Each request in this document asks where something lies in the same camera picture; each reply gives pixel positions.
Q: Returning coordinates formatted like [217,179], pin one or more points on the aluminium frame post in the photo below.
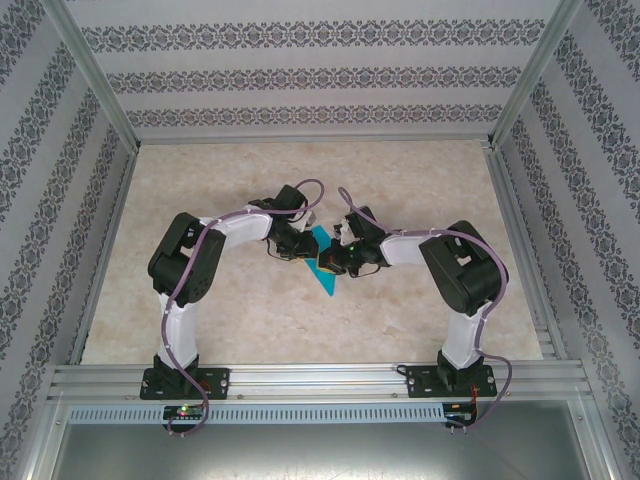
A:
[533,75]
[95,75]

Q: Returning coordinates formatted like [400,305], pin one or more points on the aluminium side rail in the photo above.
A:
[106,250]
[524,250]

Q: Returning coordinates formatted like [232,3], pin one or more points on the grey metal sheet panel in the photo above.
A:
[320,455]

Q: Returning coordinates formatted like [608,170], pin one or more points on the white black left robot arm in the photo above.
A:
[245,232]

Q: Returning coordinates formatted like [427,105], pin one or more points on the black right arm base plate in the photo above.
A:
[420,382]

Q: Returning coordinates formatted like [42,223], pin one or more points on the aluminium frame strut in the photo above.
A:
[595,440]
[45,440]

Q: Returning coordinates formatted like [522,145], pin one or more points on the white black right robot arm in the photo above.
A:
[400,250]

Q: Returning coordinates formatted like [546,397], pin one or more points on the long aluminium mounting rail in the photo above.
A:
[320,380]

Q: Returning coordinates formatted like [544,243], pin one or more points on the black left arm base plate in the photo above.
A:
[215,382]

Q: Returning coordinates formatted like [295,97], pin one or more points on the blue square paper sheet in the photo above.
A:
[327,285]

